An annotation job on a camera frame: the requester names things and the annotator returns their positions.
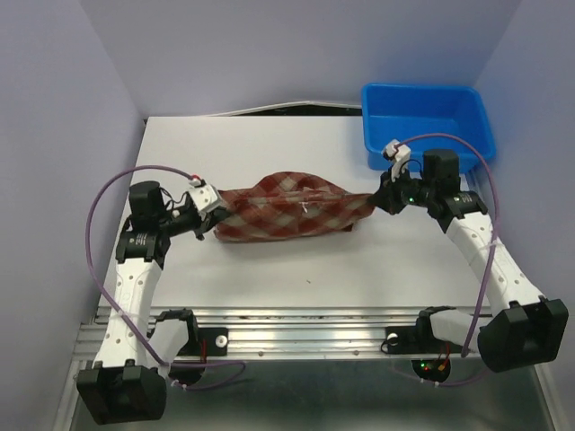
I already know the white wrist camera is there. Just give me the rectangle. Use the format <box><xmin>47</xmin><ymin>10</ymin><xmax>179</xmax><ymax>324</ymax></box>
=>
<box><xmin>189</xmin><ymin>179</ymin><xmax>222</xmax><ymax>217</ymax></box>
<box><xmin>382</xmin><ymin>139</ymin><xmax>411</xmax><ymax>182</ymax></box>

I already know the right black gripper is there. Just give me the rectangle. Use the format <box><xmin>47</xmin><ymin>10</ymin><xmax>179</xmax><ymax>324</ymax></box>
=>
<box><xmin>369</xmin><ymin>163</ymin><xmax>436</xmax><ymax>214</ymax></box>

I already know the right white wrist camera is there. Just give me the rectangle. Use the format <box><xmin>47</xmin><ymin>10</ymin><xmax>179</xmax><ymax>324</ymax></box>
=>
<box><xmin>382</xmin><ymin>139</ymin><xmax>411</xmax><ymax>182</ymax></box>

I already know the aluminium rail frame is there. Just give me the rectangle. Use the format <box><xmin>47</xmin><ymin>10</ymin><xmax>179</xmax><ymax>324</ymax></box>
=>
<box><xmin>52</xmin><ymin>304</ymin><xmax>570</xmax><ymax>430</ymax></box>

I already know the purple cable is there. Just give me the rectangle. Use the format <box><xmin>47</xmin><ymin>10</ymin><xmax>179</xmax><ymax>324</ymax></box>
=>
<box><xmin>84</xmin><ymin>164</ymin><xmax>247</xmax><ymax>391</ymax></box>
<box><xmin>397</xmin><ymin>133</ymin><xmax>500</xmax><ymax>388</ymax></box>

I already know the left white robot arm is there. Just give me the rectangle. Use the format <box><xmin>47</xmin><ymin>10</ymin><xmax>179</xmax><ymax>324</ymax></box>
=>
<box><xmin>76</xmin><ymin>178</ymin><xmax>228</xmax><ymax>425</ymax></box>

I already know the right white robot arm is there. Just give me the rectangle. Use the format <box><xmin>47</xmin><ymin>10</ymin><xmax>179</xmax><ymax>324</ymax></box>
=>
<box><xmin>369</xmin><ymin>142</ymin><xmax>569</xmax><ymax>373</ymax></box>

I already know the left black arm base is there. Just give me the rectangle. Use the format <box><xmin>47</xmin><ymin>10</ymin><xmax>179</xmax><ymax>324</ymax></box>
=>
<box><xmin>169</xmin><ymin>327</ymin><xmax>229</xmax><ymax>385</ymax></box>

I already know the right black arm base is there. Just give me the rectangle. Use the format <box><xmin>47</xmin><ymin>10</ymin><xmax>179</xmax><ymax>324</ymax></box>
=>
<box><xmin>380</xmin><ymin>326</ymin><xmax>451</xmax><ymax>384</ymax></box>

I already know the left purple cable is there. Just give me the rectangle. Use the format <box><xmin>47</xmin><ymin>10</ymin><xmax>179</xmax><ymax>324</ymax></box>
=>
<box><xmin>84</xmin><ymin>164</ymin><xmax>247</xmax><ymax>391</ymax></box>

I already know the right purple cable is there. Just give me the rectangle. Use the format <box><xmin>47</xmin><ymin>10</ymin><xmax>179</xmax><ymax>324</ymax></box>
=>
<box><xmin>397</xmin><ymin>133</ymin><xmax>500</xmax><ymax>388</ymax></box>

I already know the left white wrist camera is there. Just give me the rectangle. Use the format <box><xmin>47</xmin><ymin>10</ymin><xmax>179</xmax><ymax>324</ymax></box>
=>
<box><xmin>189</xmin><ymin>179</ymin><xmax>222</xmax><ymax>217</ymax></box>

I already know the blue plastic bin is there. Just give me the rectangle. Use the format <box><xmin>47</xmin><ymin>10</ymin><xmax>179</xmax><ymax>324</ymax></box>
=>
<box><xmin>361</xmin><ymin>84</ymin><xmax>496</xmax><ymax>171</ymax></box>

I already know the red plaid skirt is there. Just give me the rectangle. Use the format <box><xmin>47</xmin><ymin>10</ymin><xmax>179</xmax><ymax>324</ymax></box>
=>
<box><xmin>215</xmin><ymin>172</ymin><xmax>375</xmax><ymax>243</ymax></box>

